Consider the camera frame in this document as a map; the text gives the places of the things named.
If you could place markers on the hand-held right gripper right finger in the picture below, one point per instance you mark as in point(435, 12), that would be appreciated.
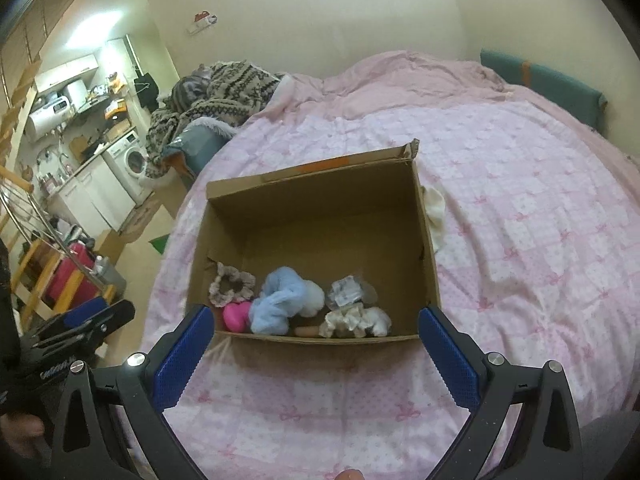
point(450, 360)

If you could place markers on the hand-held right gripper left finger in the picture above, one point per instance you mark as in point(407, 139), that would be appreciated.
point(182, 360)

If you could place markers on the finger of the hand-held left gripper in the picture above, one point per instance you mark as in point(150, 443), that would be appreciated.
point(117, 314)
point(82, 311)

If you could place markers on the pink scrunchie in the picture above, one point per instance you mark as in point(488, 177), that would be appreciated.
point(235, 316)

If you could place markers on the beige scrunchie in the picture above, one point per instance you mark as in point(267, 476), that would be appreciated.
point(217, 280)

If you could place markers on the light blue plush cloth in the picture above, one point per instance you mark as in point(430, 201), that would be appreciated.
point(275, 305)

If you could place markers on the grey sheer scrunchie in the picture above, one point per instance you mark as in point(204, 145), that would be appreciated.
point(345, 292)

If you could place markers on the peach sponge roll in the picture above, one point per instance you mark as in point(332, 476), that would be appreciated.
point(306, 331)

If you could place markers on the brown cardboard box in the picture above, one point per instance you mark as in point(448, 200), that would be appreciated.
point(325, 225)

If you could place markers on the person's left hand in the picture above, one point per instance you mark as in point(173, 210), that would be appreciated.
point(20, 435)

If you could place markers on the person's right hand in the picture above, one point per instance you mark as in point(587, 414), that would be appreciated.
point(349, 475)

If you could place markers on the grey storage box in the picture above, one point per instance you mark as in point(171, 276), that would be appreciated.
point(110, 277)

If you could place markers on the red suitcase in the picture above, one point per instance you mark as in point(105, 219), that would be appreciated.
point(70, 275)

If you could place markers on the green paper piece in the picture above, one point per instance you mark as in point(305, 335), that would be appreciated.
point(160, 245)

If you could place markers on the metal railing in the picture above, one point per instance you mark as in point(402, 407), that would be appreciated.
point(45, 230)

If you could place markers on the white floor cabinet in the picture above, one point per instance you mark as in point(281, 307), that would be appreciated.
point(95, 195)

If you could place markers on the white cloth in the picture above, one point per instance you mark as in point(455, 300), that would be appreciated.
point(434, 210)

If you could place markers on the white washing machine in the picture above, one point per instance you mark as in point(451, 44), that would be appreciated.
point(132, 160)

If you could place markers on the pink printed duvet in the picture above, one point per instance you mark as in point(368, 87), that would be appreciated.
point(525, 210)

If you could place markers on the white water heater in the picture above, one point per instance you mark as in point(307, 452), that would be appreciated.
point(45, 125)

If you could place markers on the grey-blue pillow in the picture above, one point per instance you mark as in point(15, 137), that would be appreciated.
point(200, 142)

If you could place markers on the white microwave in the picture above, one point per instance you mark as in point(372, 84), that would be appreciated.
point(55, 106)

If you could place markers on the black hanging garment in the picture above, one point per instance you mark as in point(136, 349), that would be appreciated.
point(146, 90)

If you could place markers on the grey patterned blanket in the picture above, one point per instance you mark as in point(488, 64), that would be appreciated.
point(225, 90)

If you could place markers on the teal headboard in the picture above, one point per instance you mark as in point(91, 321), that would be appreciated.
point(555, 85)

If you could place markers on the white wall cabinet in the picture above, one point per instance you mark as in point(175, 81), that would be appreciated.
point(65, 72)

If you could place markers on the wall sticker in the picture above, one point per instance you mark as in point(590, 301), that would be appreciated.
point(202, 21)

